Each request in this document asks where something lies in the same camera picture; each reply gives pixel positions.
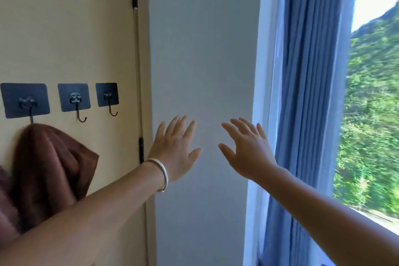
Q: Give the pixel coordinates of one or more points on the row of black hooks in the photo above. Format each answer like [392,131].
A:
[25,94]

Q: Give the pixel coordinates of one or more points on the person's right hand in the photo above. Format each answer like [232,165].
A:
[252,156]

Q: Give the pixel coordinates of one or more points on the person's left forearm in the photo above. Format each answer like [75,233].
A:
[78,228]

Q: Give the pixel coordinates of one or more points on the brown towel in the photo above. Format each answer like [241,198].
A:
[6,212]
[46,169]

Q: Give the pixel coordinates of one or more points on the person's left hand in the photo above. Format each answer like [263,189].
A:
[174,153]

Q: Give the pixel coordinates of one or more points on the blue grey curtain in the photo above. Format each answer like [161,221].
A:
[308,88]

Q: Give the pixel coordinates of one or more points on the white sheer curtain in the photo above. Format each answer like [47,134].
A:
[346,57]

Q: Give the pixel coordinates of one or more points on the dark framed window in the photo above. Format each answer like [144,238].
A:
[374,119]

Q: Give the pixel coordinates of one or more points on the person's right forearm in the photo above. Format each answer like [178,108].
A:
[336,222]

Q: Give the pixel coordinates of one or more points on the beige door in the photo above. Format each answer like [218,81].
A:
[62,25]
[145,57]

